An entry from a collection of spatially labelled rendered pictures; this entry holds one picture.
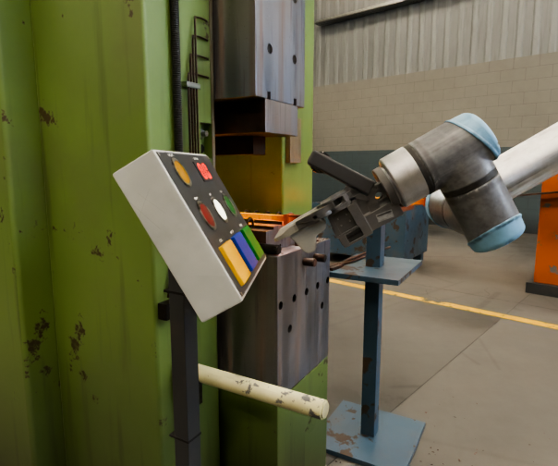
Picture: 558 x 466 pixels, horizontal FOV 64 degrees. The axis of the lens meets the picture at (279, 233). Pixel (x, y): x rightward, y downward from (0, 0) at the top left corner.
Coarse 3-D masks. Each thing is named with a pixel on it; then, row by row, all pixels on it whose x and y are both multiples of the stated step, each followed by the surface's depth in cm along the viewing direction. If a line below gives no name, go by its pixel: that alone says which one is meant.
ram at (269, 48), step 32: (224, 0) 124; (256, 0) 120; (288, 0) 134; (224, 32) 125; (256, 32) 121; (288, 32) 136; (224, 64) 127; (256, 64) 122; (288, 64) 137; (224, 96) 128; (256, 96) 124; (288, 96) 139
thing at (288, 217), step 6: (246, 216) 149; (252, 216) 148; (258, 216) 147; (264, 216) 145; (270, 216) 144; (276, 216) 143; (282, 216) 142; (288, 216) 141; (294, 216) 140; (288, 222) 142
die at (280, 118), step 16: (224, 112) 135; (240, 112) 132; (256, 112) 129; (272, 112) 131; (288, 112) 139; (224, 128) 136; (240, 128) 133; (256, 128) 130; (272, 128) 132; (288, 128) 140
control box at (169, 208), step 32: (160, 160) 70; (192, 160) 88; (128, 192) 71; (160, 192) 70; (192, 192) 77; (224, 192) 100; (160, 224) 71; (192, 224) 70; (224, 224) 86; (192, 256) 71; (192, 288) 72; (224, 288) 72
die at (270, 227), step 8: (256, 224) 142; (264, 224) 142; (272, 224) 142; (280, 224) 141; (256, 232) 135; (264, 232) 133; (272, 232) 136; (264, 240) 134; (272, 240) 136; (280, 240) 141; (288, 240) 146
